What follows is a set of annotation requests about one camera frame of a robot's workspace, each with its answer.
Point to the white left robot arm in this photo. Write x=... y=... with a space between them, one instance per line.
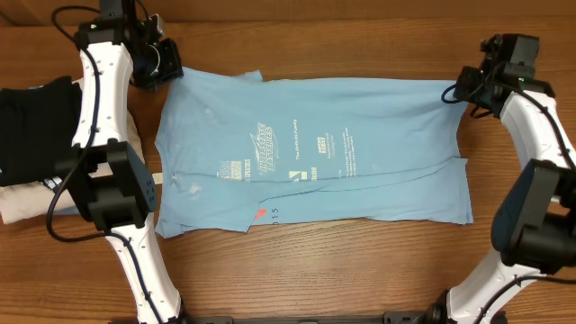
x=108 y=182

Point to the light blue t-shirt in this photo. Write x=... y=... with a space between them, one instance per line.
x=239 y=151

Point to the beige folded garment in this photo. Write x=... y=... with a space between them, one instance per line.
x=25 y=201

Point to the black white patterned garment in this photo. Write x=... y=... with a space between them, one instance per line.
x=52 y=183

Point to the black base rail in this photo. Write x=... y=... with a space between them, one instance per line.
x=315 y=318

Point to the black folded garment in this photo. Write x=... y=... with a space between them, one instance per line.
x=37 y=127

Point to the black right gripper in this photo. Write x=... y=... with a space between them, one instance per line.
x=462 y=90

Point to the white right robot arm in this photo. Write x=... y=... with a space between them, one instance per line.
x=533 y=232

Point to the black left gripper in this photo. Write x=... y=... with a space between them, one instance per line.
x=172 y=68

